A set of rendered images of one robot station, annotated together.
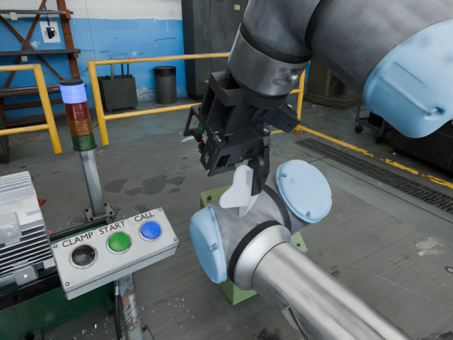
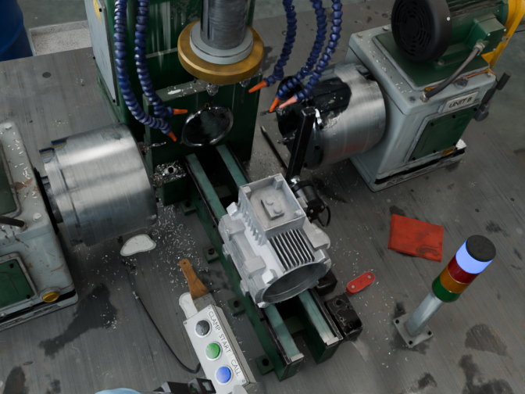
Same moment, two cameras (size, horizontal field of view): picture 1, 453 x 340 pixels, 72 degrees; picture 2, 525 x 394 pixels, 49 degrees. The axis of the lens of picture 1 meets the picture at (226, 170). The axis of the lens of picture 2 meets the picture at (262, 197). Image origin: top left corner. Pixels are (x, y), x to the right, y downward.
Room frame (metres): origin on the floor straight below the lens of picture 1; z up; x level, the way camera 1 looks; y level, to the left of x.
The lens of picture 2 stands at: (0.41, -0.22, 2.14)
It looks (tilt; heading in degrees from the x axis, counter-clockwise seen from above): 55 degrees down; 90
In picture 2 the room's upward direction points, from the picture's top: 11 degrees clockwise
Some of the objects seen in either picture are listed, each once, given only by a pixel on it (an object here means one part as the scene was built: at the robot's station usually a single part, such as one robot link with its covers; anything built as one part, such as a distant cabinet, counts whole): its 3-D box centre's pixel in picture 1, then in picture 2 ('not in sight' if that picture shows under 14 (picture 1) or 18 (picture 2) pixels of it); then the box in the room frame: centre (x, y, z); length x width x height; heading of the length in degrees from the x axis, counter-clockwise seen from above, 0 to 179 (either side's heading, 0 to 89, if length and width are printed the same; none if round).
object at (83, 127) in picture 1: (80, 125); (457, 275); (0.84, 0.41, 1.10); 0.06 x 0.06 x 0.04
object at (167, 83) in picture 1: (166, 85); not in sight; (5.63, 1.07, 0.30); 0.39 x 0.39 x 0.60
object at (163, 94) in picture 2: not in sight; (197, 121); (0.19, 0.80, 0.97); 0.30 x 0.11 x 0.34; 35
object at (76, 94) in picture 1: (73, 92); (475, 255); (0.84, 0.41, 1.19); 0.06 x 0.06 x 0.04
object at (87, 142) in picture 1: (83, 139); (449, 284); (0.84, 0.41, 1.05); 0.06 x 0.06 x 0.04
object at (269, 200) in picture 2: not in sight; (270, 209); (0.43, 0.47, 1.11); 0.12 x 0.11 x 0.07; 125
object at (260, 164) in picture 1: (252, 163); not in sight; (0.37, -0.03, 1.19); 0.05 x 0.02 x 0.09; 35
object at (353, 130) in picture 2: not in sight; (336, 112); (0.56, 0.87, 1.04); 0.41 x 0.25 x 0.25; 35
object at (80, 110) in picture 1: (77, 108); (466, 265); (0.84, 0.41, 1.14); 0.06 x 0.06 x 0.04
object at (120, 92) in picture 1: (117, 83); not in sight; (5.14, 1.76, 0.41); 0.52 x 0.47 x 0.82; 120
